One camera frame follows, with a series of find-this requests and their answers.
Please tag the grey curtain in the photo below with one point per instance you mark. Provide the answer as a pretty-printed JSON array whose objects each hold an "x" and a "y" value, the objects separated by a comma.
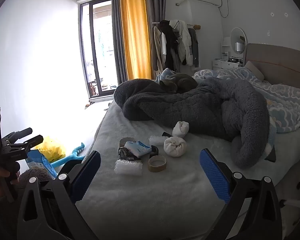
[
  {"x": 117, "y": 42},
  {"x": 156, "y": 5}
]

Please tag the black framed glass door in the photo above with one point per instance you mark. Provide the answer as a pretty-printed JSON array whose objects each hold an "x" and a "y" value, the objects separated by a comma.
[{"x": 90, "y": 55}]

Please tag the yellow plastic bag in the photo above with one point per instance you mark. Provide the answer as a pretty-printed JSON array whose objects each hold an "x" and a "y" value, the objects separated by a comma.
[{"x": 53, "y": 150}]

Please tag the flat brown cardboard tape roll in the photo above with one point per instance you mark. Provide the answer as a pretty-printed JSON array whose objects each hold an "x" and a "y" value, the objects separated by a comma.
[{"x": 151, "y": 166}]

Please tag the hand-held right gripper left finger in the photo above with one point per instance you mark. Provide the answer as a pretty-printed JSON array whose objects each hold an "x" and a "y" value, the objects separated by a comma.
[{"x": 88, "y": 170}]

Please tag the blue patterned duvet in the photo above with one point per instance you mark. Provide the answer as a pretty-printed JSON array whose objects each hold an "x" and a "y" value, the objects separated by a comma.
[{"x": 285, "y": 97}]

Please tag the round white mirror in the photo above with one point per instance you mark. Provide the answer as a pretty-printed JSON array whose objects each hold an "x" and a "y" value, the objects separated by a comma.
[{"x": 237, "y": 33}]

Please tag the grey cat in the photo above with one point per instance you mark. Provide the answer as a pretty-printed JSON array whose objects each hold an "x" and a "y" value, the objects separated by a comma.
[{"x": 182, "y": 82}]

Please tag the blue printed packet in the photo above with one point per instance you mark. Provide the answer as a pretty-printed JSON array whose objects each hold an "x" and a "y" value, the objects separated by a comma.
[{"x": 40, "y": 163}]

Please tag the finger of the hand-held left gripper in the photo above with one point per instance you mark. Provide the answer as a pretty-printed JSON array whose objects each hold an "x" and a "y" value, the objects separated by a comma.
[
  {"x": 32, "y": 140},
  {"x": 22, "y": 132}
]

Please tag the grey fuzzy cloth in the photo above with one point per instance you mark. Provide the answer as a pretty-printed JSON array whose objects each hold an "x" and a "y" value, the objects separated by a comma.
[{"x": 38, "y": 175}]

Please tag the grey garment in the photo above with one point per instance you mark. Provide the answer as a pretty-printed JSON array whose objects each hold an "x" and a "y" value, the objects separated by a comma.
[{"x": 195, "y": 47}]

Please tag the clothes rack pole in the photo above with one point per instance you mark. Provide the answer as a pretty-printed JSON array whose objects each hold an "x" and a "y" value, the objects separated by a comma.
[{"x": 196, "y": 26}]

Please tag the black plastic piece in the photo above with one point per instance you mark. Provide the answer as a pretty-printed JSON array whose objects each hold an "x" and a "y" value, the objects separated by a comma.
[{"x": 167, "y": 134}]

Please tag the blue plastic tool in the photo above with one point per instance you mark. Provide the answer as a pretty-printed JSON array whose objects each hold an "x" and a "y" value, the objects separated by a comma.
[{"x": 67, "y": 158}]

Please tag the silver table lamp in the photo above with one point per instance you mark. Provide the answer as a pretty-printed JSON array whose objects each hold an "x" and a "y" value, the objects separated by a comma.
[{"x": 238, "y": 46}]

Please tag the white rolled sock ball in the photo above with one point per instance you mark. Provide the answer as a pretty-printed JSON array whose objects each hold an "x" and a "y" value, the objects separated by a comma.
[
  {"x": 175, "y": 147},
  {"x": 180, "y": 128}
]

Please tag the black garment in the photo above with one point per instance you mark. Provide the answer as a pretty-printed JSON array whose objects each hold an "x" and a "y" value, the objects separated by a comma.
[{"x": 170, "y": 45}]

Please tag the beige upholstered headboard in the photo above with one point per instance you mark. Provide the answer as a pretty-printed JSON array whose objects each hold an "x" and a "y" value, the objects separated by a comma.
[{"x": 277, "y": 60}]

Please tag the black tape roll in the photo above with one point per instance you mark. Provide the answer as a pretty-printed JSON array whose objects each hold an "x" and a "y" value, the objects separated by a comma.
[{"x": 154, "y": 152}]

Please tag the tall brown cardboard roll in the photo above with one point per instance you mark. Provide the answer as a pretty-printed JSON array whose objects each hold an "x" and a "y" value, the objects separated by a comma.
[{"x": 127, "y": 140}]

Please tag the white dresser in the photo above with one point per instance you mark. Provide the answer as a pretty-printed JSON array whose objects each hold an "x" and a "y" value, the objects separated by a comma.
[{"x": 222, "y": 64}]

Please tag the white desktop shelf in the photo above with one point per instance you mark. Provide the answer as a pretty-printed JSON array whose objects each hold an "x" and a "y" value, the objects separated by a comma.
[{"x": 225, "y": 47}]

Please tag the narrow clear bubble wrap piece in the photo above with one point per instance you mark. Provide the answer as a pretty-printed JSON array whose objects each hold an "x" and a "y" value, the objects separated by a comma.
[{"x": 157, "y": 140}]

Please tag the beige pillow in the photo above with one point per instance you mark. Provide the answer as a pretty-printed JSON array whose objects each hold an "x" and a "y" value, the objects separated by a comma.
[{"x": 253, "y": 70}]

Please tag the yellow curtain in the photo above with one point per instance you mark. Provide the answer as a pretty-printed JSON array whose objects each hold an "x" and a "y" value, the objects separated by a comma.
[{"x": 136, "y": 30}]

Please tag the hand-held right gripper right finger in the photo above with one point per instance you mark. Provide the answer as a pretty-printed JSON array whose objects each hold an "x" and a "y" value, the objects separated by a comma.
[{"x": 213, "y": 172}]

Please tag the black snack packet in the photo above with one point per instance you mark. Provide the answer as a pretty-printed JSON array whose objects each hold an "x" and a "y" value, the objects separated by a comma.
[{"x": 123, "y": 155}]

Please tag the white and blue tissue packet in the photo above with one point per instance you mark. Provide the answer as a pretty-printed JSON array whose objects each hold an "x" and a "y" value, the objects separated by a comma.
[{"x": 137, "y": 148}]

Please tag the dark grey fleece blanket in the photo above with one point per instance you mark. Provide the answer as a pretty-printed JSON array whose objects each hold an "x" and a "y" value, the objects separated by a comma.
[{"x": 190, "y": 105}]

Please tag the beige coat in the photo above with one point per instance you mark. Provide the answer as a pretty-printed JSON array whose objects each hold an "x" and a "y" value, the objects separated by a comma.
[{"x": 157, "y": 47}]

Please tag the wide clear bubble wrap piece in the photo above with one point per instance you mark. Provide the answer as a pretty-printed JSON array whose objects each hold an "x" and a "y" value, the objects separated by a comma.
[{"x": 128, "y": 167}]

